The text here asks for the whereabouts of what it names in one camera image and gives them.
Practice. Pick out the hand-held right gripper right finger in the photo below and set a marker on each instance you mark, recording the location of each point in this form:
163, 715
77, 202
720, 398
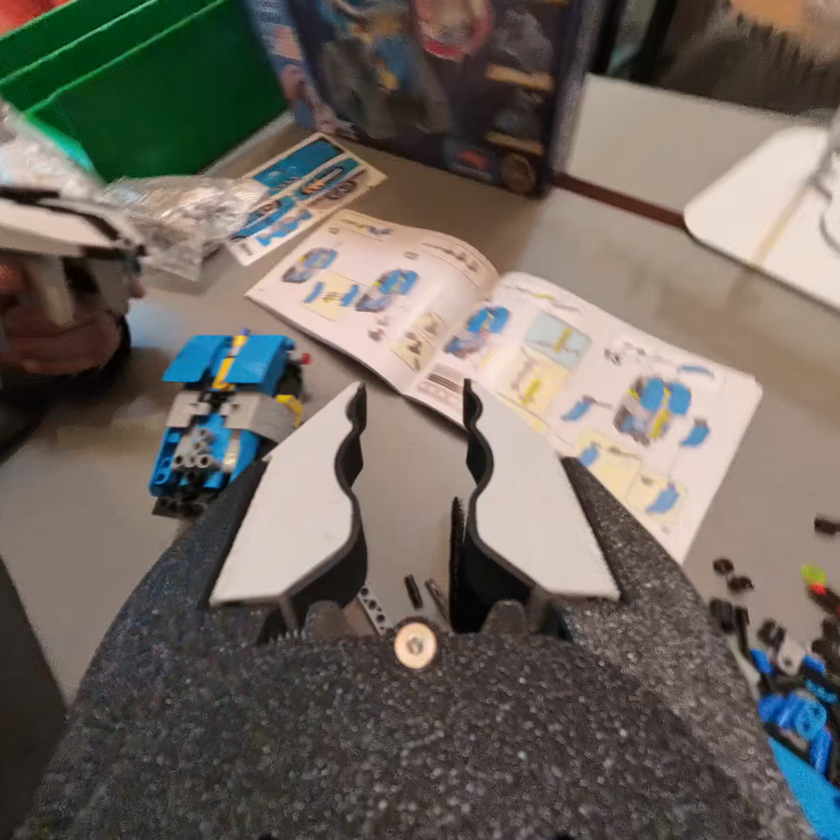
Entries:
538, 525

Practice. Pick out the instruction booklet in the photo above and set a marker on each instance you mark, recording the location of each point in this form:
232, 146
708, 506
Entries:
459, 315

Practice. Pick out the pile of toy building pieces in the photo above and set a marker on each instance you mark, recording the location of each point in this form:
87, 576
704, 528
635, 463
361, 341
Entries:
794, 689

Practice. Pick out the dark blue kit box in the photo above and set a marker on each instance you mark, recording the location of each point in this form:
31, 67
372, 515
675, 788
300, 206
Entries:
426, 85

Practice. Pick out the partly built blue toy robot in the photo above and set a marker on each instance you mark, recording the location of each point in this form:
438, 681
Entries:
216, 407

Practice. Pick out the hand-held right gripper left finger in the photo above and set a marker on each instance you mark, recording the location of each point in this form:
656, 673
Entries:
289, 525

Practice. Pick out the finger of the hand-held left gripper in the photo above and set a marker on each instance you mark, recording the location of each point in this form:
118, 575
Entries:
59, 226

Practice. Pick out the person's left hand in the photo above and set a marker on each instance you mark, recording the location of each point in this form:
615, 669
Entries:
59, 341

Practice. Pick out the red plastic bin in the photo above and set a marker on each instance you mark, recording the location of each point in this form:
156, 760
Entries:
26, 10

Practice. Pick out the blue sticker sheet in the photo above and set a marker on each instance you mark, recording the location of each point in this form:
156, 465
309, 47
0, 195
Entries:
295, 190

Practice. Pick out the crumpled clear plastic bag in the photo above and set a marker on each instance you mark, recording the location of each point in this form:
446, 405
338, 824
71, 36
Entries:
184, 216

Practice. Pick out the grey desk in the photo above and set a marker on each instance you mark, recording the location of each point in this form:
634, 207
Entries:
623, 262

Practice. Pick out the green plastic bin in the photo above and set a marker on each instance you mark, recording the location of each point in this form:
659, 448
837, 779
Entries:
164, 85

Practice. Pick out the long grey holed beam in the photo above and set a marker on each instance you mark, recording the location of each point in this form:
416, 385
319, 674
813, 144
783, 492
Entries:
375, 607

